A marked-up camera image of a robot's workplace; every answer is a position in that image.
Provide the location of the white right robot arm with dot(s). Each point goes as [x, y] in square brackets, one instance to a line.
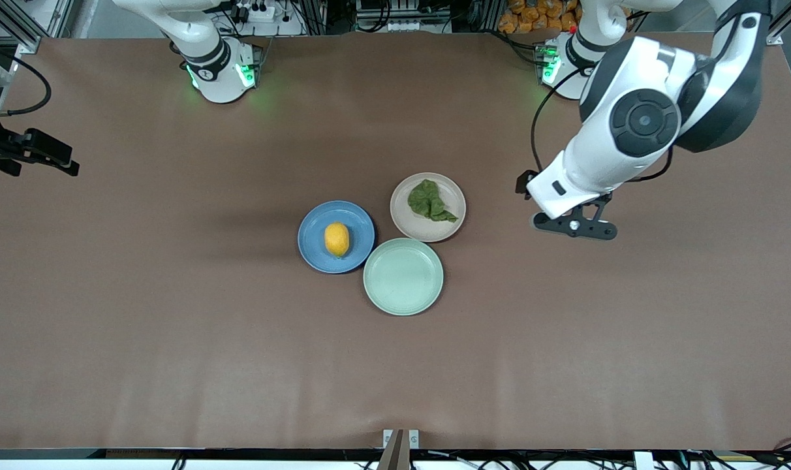
[200, 39]

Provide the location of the brown table cover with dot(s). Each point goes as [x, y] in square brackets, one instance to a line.
[173, 365]

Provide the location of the black left camera bracket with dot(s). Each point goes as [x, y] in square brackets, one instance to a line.
[591, 230]

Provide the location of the metal table edge bracket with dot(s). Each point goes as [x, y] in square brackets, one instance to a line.
[399, 454]

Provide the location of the green lettuce leaf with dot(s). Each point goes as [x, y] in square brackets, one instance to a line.
[428, 200]

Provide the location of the beige round plate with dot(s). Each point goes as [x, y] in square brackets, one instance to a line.
[428, 230]

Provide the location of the bag of orange items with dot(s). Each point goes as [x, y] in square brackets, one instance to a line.
[532, 16]

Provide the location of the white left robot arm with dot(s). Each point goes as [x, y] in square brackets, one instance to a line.
[643, 121]

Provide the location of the pale green round plate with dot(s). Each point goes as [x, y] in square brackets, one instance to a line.
[403, 277]

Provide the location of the white power strip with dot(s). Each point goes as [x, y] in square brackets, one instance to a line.
[258, 10]

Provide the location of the blue round plate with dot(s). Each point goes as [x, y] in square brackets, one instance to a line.
[317, 245]

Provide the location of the aluminium frame profile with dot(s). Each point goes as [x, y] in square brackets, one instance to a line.
[27, 36]

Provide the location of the yellow lemon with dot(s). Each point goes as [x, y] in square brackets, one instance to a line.
[337, 239]

